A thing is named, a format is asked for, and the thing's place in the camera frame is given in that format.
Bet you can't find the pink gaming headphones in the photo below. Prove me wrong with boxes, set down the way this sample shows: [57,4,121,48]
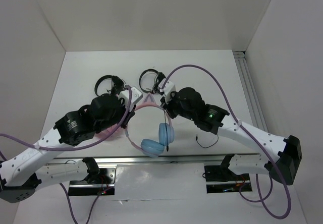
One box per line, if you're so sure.
[94,123,127,141]

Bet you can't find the black headphones right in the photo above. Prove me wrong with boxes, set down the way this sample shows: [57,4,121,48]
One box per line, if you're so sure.
[138,69,166,95]

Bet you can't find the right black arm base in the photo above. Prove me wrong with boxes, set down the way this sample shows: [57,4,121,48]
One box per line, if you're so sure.
[202,154,252,194]

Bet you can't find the aluminium right side rail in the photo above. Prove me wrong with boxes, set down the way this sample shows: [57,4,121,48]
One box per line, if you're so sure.
[233,51,268,132]

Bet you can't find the aluminium rail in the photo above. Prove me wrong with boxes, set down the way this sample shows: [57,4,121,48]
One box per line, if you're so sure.
[233,51,268,132]
[45,153,260,165]

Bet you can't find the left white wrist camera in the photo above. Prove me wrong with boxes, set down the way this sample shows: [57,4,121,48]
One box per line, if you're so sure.
[118,85,143,111]

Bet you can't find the aluminium front rail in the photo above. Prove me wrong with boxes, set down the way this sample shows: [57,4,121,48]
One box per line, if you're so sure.
[45,153,260,165]

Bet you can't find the black headphones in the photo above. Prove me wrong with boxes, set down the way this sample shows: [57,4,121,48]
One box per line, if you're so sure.
[94,75,125,96]
[138,69,166,95]

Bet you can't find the blue pink cat-ear headphones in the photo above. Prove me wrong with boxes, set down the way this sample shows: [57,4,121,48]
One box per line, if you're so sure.
[125,93,175,158]

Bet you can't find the black headphones left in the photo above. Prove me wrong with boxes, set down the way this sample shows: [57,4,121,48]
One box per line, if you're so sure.
[94,75,125,96]

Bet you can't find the thin black audio cable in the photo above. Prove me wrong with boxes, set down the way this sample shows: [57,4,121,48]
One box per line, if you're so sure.
[163,109,220,152]

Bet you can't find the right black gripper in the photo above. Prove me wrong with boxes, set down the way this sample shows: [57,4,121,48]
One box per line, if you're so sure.
[160,90,196,120]

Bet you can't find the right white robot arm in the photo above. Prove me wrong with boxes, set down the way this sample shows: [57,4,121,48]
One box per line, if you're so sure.
[160,87,302,186]

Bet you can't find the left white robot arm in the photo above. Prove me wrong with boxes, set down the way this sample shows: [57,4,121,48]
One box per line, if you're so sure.
[1,90,139,203]

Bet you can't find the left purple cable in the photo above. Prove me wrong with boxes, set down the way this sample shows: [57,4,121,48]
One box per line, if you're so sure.
[0,86,132,224]

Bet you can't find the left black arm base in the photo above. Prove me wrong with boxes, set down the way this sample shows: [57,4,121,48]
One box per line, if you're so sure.
[68,163,117,196]

